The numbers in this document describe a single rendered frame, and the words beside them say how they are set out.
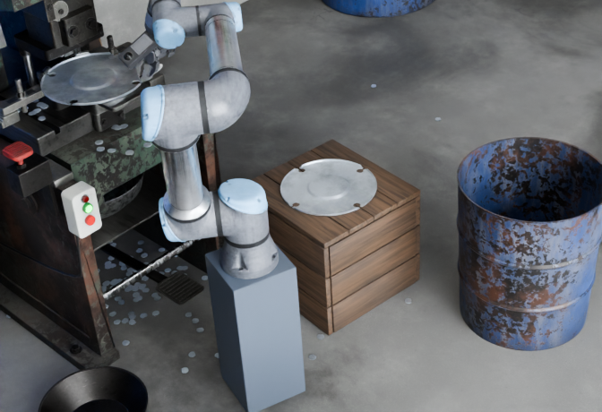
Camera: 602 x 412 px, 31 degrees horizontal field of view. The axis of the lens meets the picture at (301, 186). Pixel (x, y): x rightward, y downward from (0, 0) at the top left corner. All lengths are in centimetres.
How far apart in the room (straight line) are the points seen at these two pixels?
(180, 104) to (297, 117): 197
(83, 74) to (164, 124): 77
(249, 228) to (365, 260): 59
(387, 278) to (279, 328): 54
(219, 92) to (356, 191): 98
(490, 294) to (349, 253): 41
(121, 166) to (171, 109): 76
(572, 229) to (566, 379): 45
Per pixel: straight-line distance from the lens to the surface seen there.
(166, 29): 264
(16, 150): 282
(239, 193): 265
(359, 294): 323
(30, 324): 340
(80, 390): 315
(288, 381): 301
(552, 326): 315
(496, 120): 422
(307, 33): 489
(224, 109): 232
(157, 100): 232
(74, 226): 289
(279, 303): 281
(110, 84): 299
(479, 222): 296
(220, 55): 248
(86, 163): 296
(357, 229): 308
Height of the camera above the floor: 219
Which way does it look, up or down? 35 degrees down
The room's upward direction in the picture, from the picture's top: 4 degrees counter-clockwise
